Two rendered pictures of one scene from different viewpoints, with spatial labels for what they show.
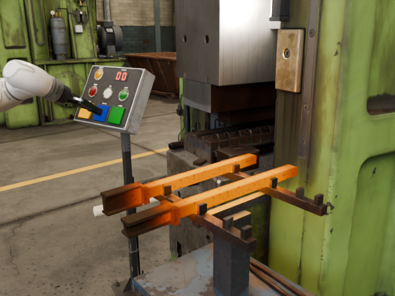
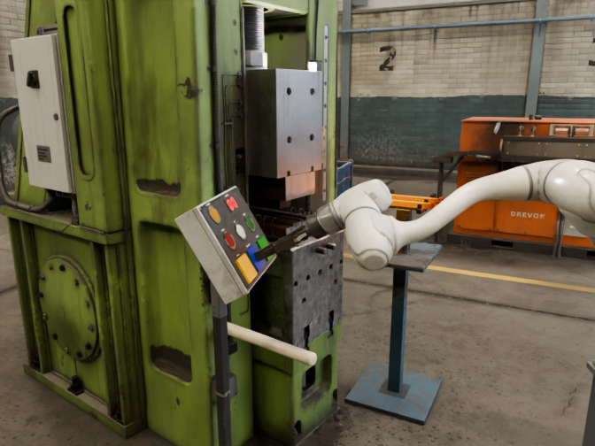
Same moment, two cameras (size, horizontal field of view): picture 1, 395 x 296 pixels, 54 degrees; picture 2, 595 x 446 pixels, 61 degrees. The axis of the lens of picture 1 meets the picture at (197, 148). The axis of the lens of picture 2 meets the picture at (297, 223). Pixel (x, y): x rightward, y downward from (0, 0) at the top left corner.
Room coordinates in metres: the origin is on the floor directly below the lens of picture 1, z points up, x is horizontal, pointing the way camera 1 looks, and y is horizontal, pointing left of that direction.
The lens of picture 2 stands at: (2.16, 1.82, 1.49)
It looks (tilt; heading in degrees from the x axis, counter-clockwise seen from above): 14 degrees down; 246
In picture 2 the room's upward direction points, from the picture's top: straight up
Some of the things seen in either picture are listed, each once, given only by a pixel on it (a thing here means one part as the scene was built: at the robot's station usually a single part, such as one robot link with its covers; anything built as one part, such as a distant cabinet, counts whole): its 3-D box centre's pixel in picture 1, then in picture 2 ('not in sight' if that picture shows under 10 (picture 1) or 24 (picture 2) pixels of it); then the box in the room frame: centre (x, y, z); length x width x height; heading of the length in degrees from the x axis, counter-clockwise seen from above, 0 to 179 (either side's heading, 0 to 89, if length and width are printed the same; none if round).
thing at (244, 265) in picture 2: (86, 110); (245, 268); (1.74, 0.51, 1.01); 0.07 x 0.05 x 0.07; 54
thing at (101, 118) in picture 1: (101, 113); (254, 258); (1.69, 0.42, 1.00); 0.07 x 0.05 x 0.07; 54
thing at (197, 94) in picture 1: (244, 90); (261, 180); (1.44, -0.18, 1.14); 0.42 x 0.20 x 0.10; 119
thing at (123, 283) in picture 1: (134, 282); not in sight; (1.79, 0.35, 0.05); 0.22 x 0.22 x 0.09; 29
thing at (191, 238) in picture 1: (251, 204); (269, 275); (1.40, -0.21, 0.69); 0.56 x 0.38 x 0.45; 119
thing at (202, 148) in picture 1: (243, 137); (262, 221); (1.44, -0.18, 0.96); 0.42 x 0.20 x 0.09; 119
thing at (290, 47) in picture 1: (288, 60); (318, 144); (1.13, -0.26, 1.27); 0.09 x 0.02 x 0.17; 29
